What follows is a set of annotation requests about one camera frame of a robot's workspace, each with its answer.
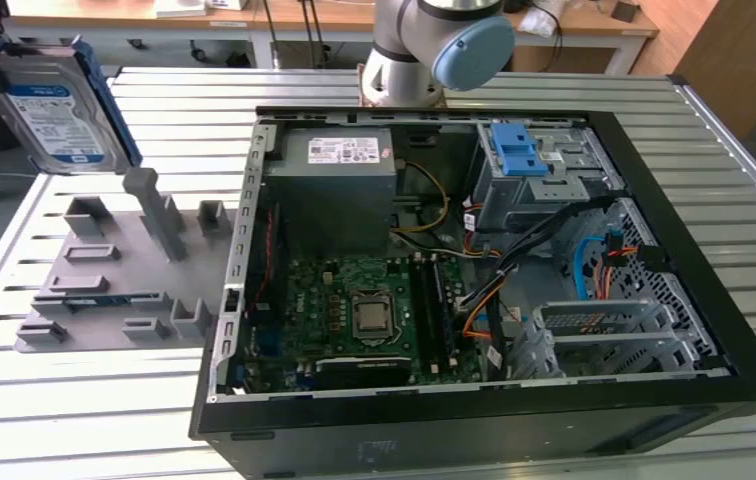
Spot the hard disk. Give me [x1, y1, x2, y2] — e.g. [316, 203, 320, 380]
[0, 33, 146, 176]

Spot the metal disk bay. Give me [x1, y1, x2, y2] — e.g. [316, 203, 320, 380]
[507, 298, 719, 379]

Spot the white box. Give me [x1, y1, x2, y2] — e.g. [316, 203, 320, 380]
[154, 0, 210, 19]

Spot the grey parts rack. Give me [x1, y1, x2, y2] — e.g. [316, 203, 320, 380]
[13, 167, 240, 356]

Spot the grey power supply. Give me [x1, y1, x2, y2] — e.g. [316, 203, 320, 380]
[262, 127, 398, 256]

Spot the green motherboard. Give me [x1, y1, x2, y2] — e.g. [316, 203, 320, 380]
[243, 252, 486, 394]

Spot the black CPU socket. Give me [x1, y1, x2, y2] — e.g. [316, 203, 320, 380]
[347, 288, 398, 347]

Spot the silver CPU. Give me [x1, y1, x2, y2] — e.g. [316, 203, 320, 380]
[354, 299, 392, 335]

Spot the blue drive latch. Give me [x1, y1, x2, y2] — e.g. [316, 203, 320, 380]
[488, 122, 550, 177]

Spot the black graphics card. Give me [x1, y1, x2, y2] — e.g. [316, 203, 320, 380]
[314, 353, 414, 391]

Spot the black RAM stick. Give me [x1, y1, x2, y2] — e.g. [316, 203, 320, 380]
[427, 254, 460, 369]

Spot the metal optical drive cage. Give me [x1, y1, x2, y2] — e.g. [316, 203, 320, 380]
[470, 119, 626, 234]

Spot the black PC case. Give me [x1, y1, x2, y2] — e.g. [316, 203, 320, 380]
[188, 104, 756, 480]

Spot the brown wooden cabinet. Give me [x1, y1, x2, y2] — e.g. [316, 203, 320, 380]
[630, 0, 756, 141]

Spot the wooden desk white frame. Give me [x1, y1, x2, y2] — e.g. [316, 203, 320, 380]
[250, 0, 659, 76]
[3, 0, 279, 69]

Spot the black cable bundle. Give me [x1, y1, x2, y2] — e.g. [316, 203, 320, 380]
[456, 197, 619, 321]

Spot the orange yellow wire bundle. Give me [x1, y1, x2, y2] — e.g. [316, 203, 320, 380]
[460, 284, 510, 341]

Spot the blue data wire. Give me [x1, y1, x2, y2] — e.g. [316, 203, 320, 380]
[570, 229, 623, 302]

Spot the orange black power wire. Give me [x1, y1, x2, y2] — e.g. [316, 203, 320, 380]
[594, 244, 673, 301]

